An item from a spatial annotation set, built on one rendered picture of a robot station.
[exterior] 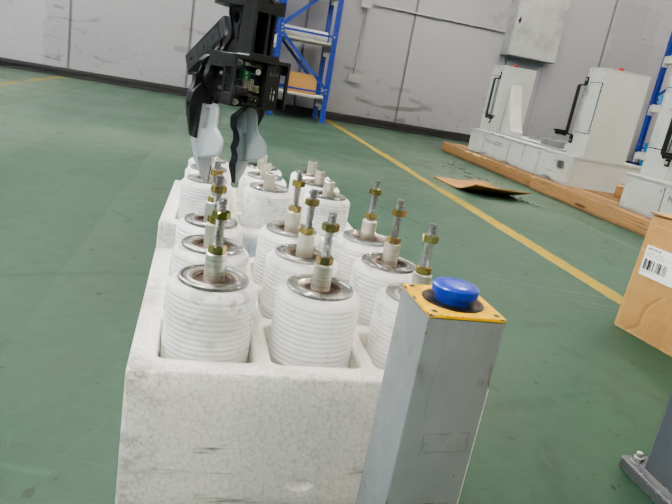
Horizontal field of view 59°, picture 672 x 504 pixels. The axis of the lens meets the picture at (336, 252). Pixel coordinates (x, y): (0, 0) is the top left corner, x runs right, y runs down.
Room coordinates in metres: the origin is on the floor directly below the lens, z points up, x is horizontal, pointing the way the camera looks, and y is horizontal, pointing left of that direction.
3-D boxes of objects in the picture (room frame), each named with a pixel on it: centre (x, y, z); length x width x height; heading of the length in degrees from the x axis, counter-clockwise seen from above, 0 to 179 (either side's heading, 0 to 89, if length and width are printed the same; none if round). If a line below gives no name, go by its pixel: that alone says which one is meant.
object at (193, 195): (1.12, 0.27, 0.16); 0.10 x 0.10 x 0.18
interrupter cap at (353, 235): (0.89, -0.04, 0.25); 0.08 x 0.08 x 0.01
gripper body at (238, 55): (0.70, 0.14, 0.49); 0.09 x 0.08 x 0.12; 41
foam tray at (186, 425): (0.75, 0.04, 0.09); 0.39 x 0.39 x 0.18; 15
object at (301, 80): (6.58, 0.69, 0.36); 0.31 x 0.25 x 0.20; 103
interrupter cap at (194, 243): (0.72, 0.15, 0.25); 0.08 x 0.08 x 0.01
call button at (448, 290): (0.49, -0.11, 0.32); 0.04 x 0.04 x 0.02
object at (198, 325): (0.60, 0.12, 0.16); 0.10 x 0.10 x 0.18
